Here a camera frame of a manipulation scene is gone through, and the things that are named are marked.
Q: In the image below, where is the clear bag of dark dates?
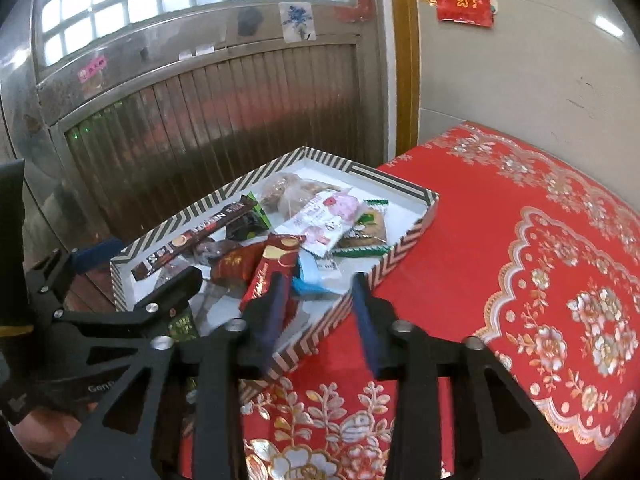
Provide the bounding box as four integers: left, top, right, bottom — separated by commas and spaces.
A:
194, 239, 242, 267

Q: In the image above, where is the red packet with gold print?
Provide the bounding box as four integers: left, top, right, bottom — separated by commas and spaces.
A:
209, 241, 269, 287

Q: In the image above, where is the blue flower sticker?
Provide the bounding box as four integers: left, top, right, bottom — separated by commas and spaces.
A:
279, 1, 317, 44

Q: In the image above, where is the pink door sticker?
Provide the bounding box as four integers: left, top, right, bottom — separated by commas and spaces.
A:
79, 56, 109, 82

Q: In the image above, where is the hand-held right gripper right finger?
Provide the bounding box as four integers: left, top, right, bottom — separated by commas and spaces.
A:
350, 272, 581, 480

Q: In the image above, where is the striped cardboard box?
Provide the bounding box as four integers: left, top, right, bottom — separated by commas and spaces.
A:
110, 146, 441, 382

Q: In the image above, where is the person's left hand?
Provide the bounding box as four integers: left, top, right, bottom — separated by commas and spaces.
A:
0, 392, 88, 462

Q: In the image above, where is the golden door frame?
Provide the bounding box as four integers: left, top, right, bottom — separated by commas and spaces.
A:
389, 0, 422, 163

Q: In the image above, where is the large white pink cracker packet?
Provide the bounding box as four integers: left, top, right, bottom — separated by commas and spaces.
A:
286, 189, 362, 257

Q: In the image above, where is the metal door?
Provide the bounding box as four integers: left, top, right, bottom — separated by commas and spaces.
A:
0, 0, 392, 271

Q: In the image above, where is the dark red nougat bar packet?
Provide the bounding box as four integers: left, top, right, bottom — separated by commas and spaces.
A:
239, 233, 307, 328

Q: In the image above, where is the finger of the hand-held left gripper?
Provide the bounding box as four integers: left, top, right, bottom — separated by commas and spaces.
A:
24, 236, 127, 307
54, 265, 204, 337

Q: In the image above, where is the white blue snack packet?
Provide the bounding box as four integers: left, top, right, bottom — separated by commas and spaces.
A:
291, 251, 344, 297

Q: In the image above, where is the brown coffee stick packet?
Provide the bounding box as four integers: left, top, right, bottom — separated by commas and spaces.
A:
131, 194, 259, 282

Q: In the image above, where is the green cookie packet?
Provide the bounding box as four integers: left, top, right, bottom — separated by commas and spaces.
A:
334, 199, 392, 259

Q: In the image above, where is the dark green snack packet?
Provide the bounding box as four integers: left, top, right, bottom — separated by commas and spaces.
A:
224, 205, 274, 242

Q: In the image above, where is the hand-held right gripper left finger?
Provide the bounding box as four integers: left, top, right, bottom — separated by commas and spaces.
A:
52, 272, 293, 480

